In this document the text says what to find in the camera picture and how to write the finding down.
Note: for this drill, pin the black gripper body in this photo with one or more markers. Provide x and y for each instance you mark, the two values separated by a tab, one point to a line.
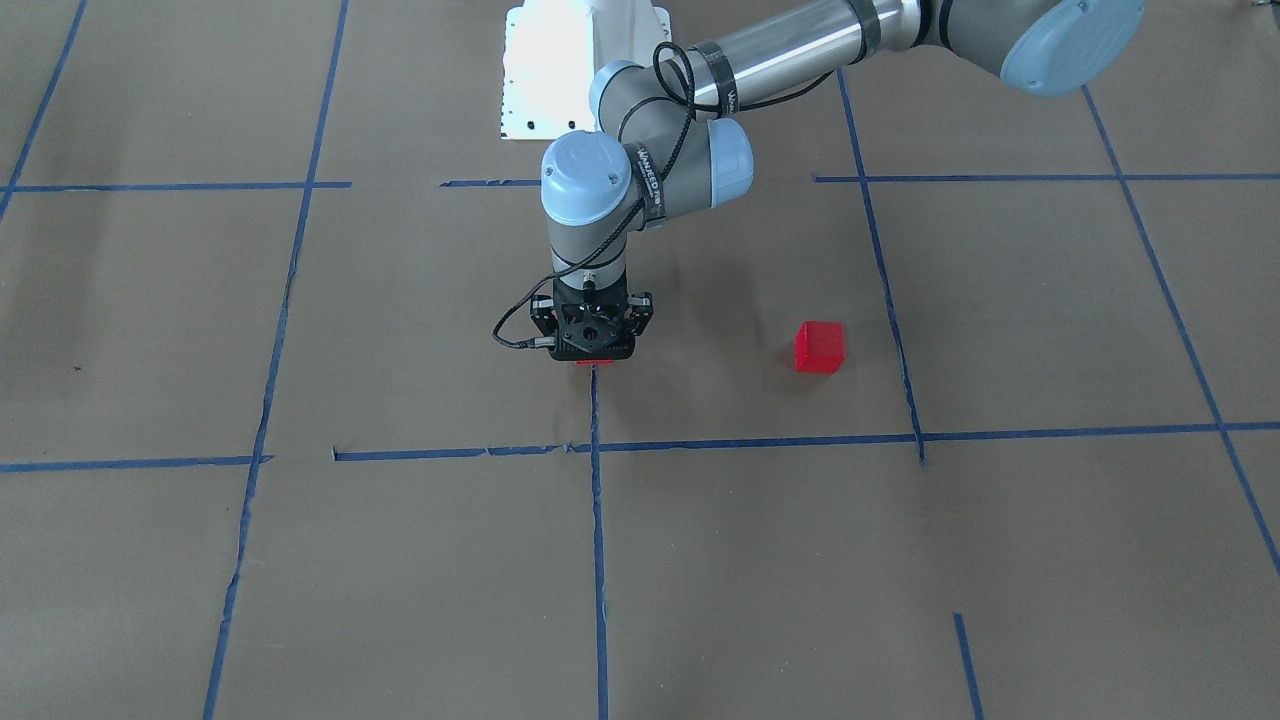
543	316

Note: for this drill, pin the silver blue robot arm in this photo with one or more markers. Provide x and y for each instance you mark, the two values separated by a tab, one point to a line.
666	141

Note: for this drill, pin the blue tape line lengthwise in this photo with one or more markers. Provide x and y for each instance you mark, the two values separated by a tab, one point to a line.
600	593

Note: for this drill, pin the blue tape line crosswise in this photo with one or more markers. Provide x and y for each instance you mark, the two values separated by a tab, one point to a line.
229	461

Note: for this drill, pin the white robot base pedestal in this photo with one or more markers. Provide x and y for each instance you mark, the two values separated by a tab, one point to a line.
552	50

